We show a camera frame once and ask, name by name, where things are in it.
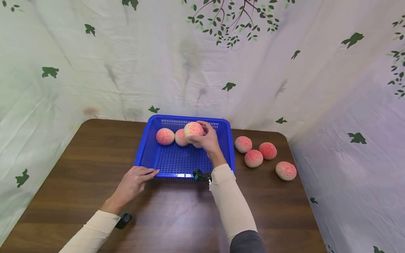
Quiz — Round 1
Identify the person's right hand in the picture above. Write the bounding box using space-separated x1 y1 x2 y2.
189 121 228 169

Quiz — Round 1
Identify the person's left hand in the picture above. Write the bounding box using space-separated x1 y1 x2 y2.
109 166 161 216

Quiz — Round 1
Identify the pink speckled peach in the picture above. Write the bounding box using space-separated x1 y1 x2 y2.
259 142 278 160
184 122 205 144
234 136 253 154
275 161 297 181
174 129 190 147
156 128 175 146
244 150 264 168

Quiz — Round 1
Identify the blue plastic basket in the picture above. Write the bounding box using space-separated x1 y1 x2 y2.
134 115 236 179

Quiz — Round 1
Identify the person's left forearm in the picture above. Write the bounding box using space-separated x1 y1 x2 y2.
58 210 122 253

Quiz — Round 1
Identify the person's right forearm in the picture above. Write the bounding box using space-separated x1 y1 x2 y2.
208 163 266 253

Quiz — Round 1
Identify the black wrist band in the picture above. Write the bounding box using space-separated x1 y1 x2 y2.
193 169 213 183
115 213 133 230

